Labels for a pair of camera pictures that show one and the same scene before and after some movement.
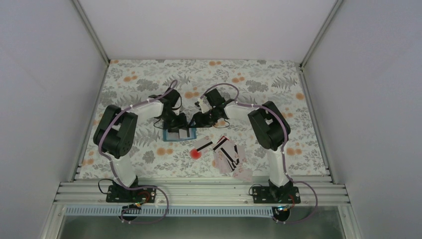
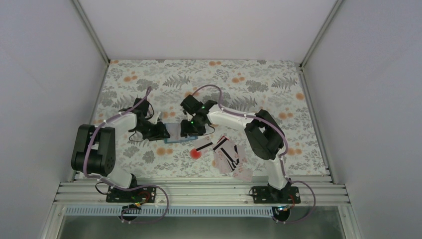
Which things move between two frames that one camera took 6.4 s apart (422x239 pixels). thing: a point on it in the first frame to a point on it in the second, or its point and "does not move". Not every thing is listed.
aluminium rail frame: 201,192 does not move
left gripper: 182,124 to 158,134
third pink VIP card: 243,174 does not move
